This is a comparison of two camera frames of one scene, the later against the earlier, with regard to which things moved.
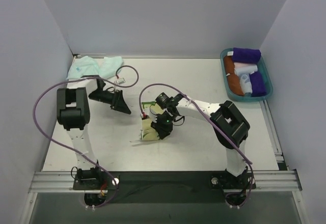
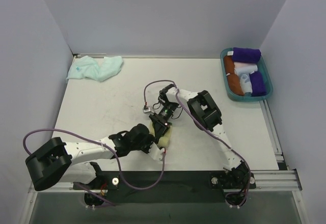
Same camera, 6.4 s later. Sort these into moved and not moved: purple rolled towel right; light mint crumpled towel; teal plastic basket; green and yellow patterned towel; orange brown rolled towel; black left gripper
Moved: black left gripper; green and yellow patterned towel
Not moved: orange brown rolled towel; teal plastic basket; purple rolled towel right; light mint crumpled towel
